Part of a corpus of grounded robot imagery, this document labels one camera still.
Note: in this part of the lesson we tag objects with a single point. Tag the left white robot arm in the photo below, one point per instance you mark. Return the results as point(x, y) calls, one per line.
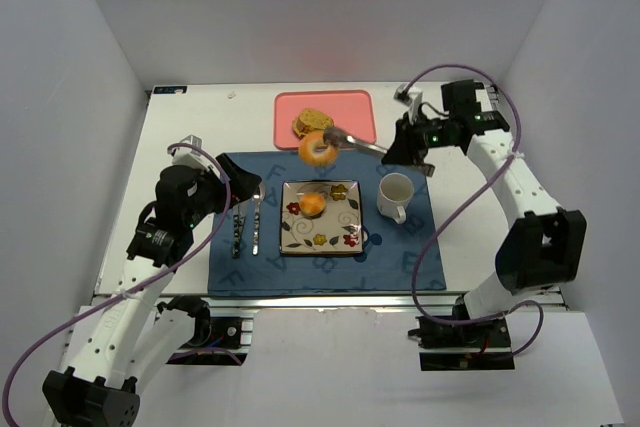
point(137, 333)

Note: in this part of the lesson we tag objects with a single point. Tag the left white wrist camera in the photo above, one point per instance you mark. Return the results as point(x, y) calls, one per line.
point(187, 156)

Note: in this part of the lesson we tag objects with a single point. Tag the blue letter placemat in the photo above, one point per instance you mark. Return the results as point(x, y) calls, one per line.
point(385, 264)

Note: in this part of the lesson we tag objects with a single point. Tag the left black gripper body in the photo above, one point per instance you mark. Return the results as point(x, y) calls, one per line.
point(226, 186)

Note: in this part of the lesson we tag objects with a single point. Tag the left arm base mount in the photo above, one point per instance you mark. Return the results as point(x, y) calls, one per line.
point(218, 339)

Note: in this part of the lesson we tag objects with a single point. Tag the sandwich bread loaf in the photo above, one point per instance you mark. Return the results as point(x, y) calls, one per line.
point(309, 120)

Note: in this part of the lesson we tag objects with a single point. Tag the aluminium frame rail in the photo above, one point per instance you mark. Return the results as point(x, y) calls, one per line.
point(432, 301)

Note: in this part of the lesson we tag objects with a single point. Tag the ring bagel bread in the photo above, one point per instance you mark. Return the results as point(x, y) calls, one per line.
point(314, 151)

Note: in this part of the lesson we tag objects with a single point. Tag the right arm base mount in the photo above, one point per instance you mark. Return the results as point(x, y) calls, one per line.
point(483, 346)

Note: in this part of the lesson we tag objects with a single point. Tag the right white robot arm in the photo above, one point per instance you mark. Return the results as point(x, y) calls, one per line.
point(544, 243)

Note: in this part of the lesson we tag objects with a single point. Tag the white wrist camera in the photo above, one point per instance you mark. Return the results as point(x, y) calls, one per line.
point(187, 156)
point(411, 97)

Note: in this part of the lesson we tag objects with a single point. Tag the patterned handle spoon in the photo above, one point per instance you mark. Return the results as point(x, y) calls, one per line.
point(258, 198)

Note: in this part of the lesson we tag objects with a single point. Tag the pink serving tray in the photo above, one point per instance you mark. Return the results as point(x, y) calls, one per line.
point(351, 110)

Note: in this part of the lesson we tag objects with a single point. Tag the white ceramic mug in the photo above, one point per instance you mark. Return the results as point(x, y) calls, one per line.
point(394, 195)

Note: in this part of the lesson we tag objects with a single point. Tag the floral square plate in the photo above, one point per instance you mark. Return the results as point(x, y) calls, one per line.
point(337, 230)

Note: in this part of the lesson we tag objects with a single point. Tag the metal serving tongs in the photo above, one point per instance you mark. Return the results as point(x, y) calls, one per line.
point(340, 139)

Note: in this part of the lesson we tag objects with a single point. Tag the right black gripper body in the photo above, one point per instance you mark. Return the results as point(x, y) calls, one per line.
point(407, 142)

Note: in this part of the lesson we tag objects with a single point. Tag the patterned handle fork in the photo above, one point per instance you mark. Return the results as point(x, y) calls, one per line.
point(238, 227)

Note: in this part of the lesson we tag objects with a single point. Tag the small round bread roll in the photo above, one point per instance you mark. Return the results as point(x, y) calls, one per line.
point(312, 204)

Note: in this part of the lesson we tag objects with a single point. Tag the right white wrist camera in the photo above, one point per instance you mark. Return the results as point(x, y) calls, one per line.
point(411, 97)

